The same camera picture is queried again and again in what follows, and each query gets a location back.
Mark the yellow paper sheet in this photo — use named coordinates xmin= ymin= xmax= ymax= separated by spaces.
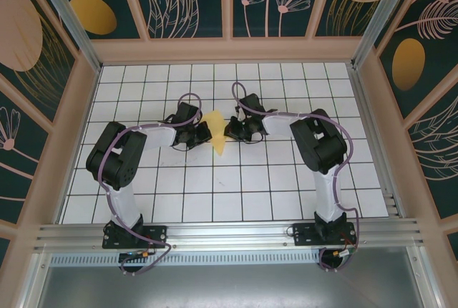
xmin=203 ymin=110 xmax=229 ymax=158

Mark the grey metal sheet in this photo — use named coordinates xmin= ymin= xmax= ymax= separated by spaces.
xmin=35 ymin=264 xmax=427 ymax=308

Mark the small electronics board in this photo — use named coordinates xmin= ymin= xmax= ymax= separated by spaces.
xmin=119 ymin=249 xmax=153 ymax=259

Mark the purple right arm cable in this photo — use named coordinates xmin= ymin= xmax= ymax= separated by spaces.
xmin=231 ymin=81 xmax=361 ymax=274

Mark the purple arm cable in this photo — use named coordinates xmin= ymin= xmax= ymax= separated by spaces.
xmin=95 ymin=92 xmax=176 ymax=276
xmin=231 ymin=81 xmax=361 ymax=274

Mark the aluminium mounting rail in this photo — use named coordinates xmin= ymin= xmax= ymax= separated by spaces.
xmin=34 ymin=217 xmax=427 ymax=252

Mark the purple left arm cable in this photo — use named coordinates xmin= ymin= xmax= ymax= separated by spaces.
xmin=95 ymin=92 xmax=176 ymax=276

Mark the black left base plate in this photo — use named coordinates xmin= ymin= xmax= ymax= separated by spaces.
xmin=102 ymin=224 xmax=169 ymax=250

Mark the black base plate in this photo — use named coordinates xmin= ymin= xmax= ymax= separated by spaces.
xmin=102 ymin=224 xmax=169 ymax=250
xmin=292 ymin=222 xmax=359 ymax=248

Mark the aluminium side rail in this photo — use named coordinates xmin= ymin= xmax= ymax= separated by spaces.
xmin=346 ymin=64 xmax=401 ymax=220

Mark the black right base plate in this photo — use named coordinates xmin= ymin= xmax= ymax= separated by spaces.
xmin=292 ymin=222 xmax=359 ymax=248

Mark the slotted grey cable duct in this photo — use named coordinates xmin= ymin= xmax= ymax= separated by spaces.
xmin=49 ymin=252 xmax=323 ymax=266

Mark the small wire connector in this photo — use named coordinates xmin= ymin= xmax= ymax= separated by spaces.
xmin=331 ymin=248 xmax=359 ymax=259

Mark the aluminium frame post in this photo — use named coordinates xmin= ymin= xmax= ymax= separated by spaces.
xmin=29 ymin=0 xmax=104 ymax=74
xmin=351 ymin=0 xmax=419 ymax=69

